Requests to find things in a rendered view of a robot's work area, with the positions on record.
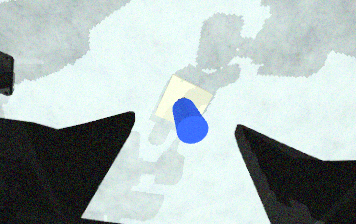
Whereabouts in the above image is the blue cylinder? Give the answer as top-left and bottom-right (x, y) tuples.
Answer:
(172, 98), (208, 144)

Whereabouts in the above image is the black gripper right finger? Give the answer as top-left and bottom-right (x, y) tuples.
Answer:
(234, 124), (356, 224)

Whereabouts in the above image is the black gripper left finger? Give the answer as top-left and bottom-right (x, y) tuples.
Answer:
(0, 111), (135, 218)

